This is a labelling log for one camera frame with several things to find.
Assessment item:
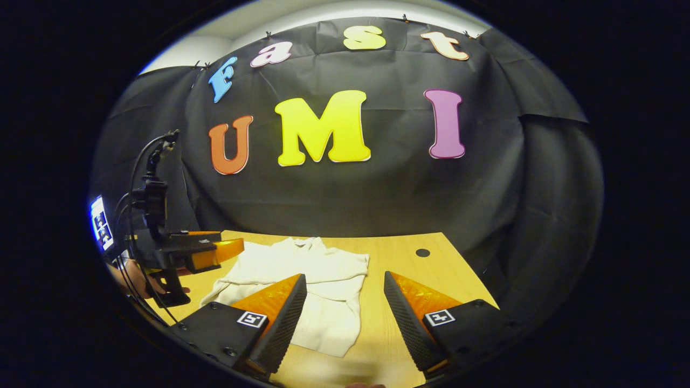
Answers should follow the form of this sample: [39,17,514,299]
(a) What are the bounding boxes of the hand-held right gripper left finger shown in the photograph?
[172,273,308,378]

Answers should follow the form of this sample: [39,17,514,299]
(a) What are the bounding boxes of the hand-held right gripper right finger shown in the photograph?
[384,271,521,380]

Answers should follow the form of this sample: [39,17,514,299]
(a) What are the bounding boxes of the black backdrop cloth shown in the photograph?
[91,17,604,324]

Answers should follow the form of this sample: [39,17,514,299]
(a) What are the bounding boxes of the cream sweater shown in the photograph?
[201,237,370,358]

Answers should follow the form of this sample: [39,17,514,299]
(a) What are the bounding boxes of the computer monitor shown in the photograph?
[89,195,115,253]

